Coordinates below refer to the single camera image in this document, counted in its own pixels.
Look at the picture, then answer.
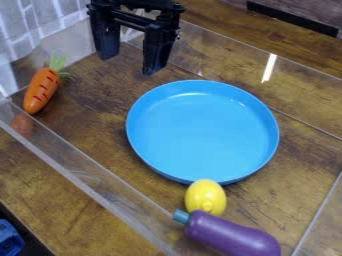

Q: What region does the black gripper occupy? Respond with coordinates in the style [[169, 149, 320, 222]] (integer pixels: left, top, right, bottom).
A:
[[86, 0, 184, 76]]

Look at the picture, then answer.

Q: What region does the orange toy carrot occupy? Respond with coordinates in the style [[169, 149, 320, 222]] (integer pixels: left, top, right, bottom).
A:
[[22, 56, 70, 115]]

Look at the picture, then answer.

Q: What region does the blue round tray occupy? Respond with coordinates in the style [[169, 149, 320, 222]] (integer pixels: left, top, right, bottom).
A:
[[125, 80, 280, 184]]

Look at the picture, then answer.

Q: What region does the black bar in background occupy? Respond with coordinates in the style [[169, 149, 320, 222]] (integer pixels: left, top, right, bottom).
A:
[[245, 0, 337, 38]]

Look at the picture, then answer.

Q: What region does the yellow toy lemon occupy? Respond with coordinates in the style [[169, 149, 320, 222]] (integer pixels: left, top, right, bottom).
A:
[[184, 179, 226, 216]]

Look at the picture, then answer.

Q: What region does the purple toy eggplant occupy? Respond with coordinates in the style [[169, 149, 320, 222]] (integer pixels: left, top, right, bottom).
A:
[[172, 209, 280, 256]]

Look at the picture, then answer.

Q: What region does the blue object at corner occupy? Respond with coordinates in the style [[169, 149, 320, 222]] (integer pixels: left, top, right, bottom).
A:
[[0, 219, 25, 256]]

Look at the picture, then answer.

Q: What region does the clear acrylic enclosure wall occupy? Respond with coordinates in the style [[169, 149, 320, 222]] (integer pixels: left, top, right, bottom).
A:
[[0, 1, 342, 256]]

